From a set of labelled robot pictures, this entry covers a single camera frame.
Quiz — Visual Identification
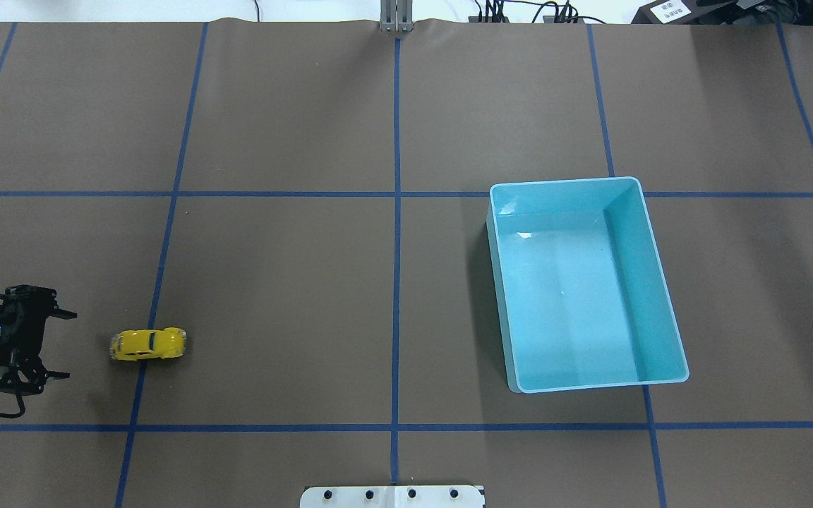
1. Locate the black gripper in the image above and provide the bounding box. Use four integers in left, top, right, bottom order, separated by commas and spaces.
0, 285, 78, 365

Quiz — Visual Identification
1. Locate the yellow beetle toy car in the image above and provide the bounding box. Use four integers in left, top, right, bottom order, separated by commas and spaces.
109, 327, 188, 361

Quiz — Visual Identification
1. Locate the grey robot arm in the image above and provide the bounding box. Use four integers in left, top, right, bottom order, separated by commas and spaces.
0, 285, 78, 366

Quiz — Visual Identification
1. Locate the light blue plastic bin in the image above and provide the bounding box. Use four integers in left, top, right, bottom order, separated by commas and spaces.
485, 176, 689, 394

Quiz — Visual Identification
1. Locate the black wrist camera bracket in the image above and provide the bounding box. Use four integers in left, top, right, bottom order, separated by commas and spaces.
0, 349, 71, 396

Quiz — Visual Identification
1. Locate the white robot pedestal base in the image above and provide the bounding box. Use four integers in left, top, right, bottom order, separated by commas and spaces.
299, 485, 486, 507

